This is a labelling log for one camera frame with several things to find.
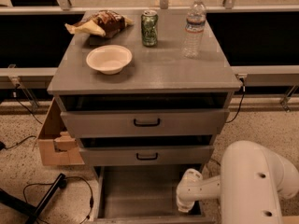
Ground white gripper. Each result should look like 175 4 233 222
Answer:
176 168 205 213

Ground grey bottom drawer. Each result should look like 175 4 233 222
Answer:
90 164 215 224

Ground grey drawer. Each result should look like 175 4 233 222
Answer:
90 164 215 224
61 109 229 138
79 146 214 166

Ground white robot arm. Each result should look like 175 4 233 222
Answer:
177 141 299 224

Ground grey middle drawer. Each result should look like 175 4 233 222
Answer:
79 146 214 166

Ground grey top drawer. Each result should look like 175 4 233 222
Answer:
61 109 229 138

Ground grey drawer cabinet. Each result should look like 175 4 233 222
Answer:
47 8 243 173

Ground cardboard box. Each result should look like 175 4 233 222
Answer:
37 100 84 166

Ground white paper bowl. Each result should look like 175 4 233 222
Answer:
86 45 133 75

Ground black stand leg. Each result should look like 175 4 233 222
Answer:
0 173 67 224

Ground clear plastic water bottle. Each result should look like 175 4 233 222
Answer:
182 0 206 59

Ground green soda can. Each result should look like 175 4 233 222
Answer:
141 10 158 47

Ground brown yellow chip bag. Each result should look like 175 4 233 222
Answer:
64 10 134 38

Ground black cable left floor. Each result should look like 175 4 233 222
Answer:
22 175 95 224

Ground black cable behind cabinet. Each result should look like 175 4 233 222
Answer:
225 77 247 124

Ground metal window rail frame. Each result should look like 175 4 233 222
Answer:
0 0 299 114

